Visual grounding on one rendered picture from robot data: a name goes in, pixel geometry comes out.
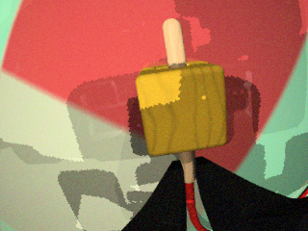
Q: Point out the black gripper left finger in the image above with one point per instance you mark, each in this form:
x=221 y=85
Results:
x=166 y=208

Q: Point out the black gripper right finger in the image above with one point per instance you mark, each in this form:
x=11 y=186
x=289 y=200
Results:
x=234 y=204

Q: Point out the yellow wooden block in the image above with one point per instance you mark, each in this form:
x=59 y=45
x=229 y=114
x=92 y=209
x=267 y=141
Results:
x=183 y=109

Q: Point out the thin wooden stick with red end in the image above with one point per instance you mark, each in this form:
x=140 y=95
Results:
x=175 y=51

